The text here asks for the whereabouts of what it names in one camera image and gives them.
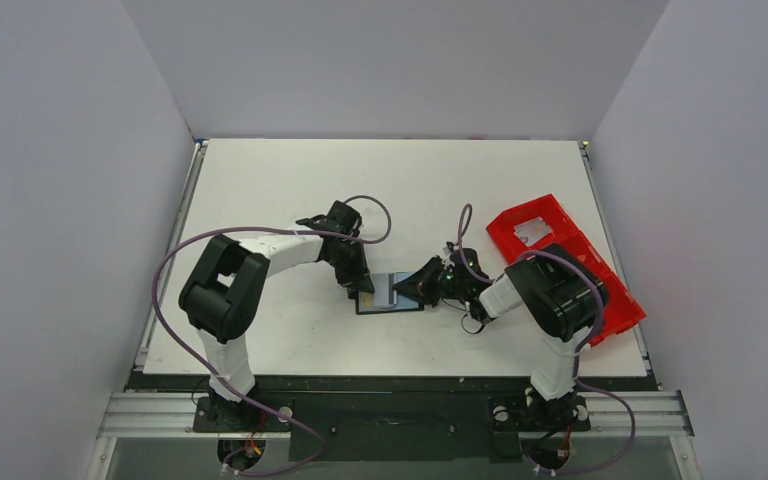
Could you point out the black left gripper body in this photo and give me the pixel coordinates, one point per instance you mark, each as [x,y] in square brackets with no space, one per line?
[349,264]

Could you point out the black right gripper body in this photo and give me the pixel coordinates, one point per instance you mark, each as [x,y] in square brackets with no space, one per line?
[433,282]

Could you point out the white thin card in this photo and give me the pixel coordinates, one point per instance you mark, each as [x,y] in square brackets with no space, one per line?
[385,297]

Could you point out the black leather card holder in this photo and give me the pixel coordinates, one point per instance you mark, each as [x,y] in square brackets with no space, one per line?
[363,302]

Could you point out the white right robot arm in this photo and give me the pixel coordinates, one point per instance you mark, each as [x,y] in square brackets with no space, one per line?
[557,360]

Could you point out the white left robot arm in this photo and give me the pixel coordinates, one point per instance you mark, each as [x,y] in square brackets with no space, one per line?
[222,294]

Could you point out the silver card in bin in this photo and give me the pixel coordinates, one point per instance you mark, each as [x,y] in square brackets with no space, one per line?
[532,231]

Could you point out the red plastic bin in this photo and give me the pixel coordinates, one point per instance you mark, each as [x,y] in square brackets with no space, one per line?
[576,258]

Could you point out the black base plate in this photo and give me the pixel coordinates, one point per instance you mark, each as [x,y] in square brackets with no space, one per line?
[299,400]

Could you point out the aluminium frame rail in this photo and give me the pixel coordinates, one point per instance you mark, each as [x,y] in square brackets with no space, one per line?
[173,415]

